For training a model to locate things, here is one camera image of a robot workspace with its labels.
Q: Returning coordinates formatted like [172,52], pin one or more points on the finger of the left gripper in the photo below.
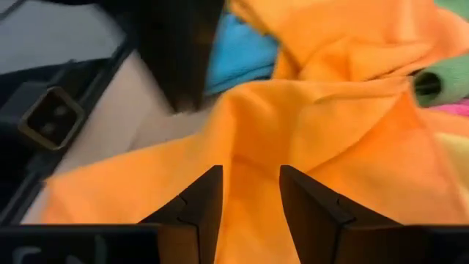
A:
[201,44]
[165,36]

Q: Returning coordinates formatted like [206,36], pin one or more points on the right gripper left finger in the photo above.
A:
[194,220]

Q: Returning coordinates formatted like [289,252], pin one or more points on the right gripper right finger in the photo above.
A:
[315,220]

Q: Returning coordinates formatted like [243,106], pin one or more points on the blue microfiber towel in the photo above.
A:
[238,55]

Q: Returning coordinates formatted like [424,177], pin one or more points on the pink microfiber towel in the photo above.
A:
[456,109]

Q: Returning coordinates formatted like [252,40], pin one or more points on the green microfiber towel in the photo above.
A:
[447,80]

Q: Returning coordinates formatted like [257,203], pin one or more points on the black aluminium table frame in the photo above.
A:
[91,69]

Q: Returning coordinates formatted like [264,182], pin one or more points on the black frame clamp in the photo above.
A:
[51,117]

